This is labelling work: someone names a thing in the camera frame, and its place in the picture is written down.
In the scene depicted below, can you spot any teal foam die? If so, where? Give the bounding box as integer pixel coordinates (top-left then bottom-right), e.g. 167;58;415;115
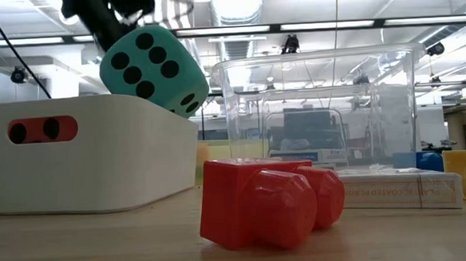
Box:
97;22;212;124

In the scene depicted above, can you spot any red foam die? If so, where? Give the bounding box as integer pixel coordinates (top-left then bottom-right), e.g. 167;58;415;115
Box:
7;115;79;145

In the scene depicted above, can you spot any white plastic bin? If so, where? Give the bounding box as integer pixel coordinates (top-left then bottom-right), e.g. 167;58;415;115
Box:
0;89;204;219

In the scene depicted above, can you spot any clear plastic bin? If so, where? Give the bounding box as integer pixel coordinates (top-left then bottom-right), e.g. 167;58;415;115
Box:
211;42;433;177

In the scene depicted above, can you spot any red L-shaped brick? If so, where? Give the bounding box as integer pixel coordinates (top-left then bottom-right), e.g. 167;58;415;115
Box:
196;152;349;255

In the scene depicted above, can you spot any blue-grey block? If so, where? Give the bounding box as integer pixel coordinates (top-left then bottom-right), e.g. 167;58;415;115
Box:
392;150;445;175

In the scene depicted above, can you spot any white pillar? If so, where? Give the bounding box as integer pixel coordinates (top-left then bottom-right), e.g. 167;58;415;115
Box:
388;82;421;155

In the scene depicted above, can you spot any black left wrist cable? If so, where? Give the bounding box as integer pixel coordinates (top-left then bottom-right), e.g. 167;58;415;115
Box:
0;0;53;102

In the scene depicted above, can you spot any silver ceiling duct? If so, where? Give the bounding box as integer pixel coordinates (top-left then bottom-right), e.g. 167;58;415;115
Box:
208;0;267;28

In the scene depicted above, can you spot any overhead light rail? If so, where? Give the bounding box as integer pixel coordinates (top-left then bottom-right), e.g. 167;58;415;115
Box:
0;13;466;50

